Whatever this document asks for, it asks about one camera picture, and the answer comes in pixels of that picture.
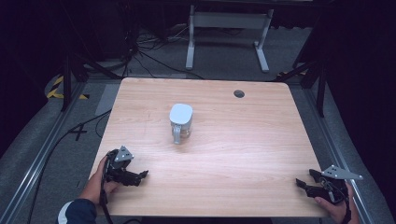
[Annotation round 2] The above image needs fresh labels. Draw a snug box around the left hand-held gripper black cable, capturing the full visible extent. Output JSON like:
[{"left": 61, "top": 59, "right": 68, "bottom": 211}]
[{"left": 98, "top": 155, "right": 116, "bottom": 224}]

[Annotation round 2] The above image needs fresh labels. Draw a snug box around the hand-held gripper black cable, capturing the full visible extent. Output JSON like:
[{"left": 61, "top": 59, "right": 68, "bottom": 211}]
[
  {"left": 98, "top": 155, "right": 116, "bottom": 224},
  {"left": 339, "top": 186, "right": 353, "bottom": 224}
]

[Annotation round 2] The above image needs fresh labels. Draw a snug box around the aluminium floor rail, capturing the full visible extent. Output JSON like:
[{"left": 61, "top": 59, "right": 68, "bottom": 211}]
[
  {"left": 302, "top": 87, "right": 376, "bottom": 224},
  {"left": 0, "top": 79, "right": 88, "bottom": 224}
]

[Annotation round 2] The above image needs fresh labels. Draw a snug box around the white cup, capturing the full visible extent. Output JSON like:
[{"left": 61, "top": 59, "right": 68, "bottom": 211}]
[{"left": 168, "top": 103, "right": 194, "bottom": 146}]

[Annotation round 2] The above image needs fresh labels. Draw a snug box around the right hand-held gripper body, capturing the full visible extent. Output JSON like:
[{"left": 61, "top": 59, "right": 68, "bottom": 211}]
[{"left": 306, "top": 164, "right": 364, "bottom": 205}]

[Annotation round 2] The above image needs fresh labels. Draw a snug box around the tangle of black floor cables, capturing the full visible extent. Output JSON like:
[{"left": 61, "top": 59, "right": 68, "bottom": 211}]
[{"left": 122, "top": 24, "right": 206, "bottom": 80}]

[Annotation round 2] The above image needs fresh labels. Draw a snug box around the person's right hand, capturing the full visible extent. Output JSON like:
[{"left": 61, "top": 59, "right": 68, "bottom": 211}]
[{"left": 313, "top": 181, "right": 357, "bottom": 224}]

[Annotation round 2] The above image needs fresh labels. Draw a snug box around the black metal stand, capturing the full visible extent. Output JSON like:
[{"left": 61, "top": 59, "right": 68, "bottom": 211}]
[
  {"left": 274, "top": 59, "right": 329, "bottom": 119},
  {"left": 60, "top": 50, "right": 123, "bottom": 112}
]

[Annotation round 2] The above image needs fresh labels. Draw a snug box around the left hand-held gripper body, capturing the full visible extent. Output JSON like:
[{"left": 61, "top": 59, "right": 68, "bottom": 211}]
[{"left": 105, "top": 145, "right": 135, "bottom": 185}]

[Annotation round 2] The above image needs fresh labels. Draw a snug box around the white metal stand frame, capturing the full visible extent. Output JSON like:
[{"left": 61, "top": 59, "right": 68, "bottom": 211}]
[{"left": 185, "top": 4, "right": 276, "bottom": 74}]

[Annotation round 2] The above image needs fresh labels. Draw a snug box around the long black floor cable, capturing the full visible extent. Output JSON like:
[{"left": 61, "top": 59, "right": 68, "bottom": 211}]
[{"left": 27, "top": 109, "right": 112, "bottom": 224}]

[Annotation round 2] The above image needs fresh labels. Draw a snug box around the person's left hand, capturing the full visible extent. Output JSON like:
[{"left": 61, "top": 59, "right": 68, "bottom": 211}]
[{"left": 78, "top": 155, "right": 121, "bottom": 205}]

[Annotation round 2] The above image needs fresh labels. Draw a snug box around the right hand-held gripper black cable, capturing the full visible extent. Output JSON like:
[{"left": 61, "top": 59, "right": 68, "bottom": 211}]
[{"left": 339, "top": 186, "right": 353, "bottom": 224}]

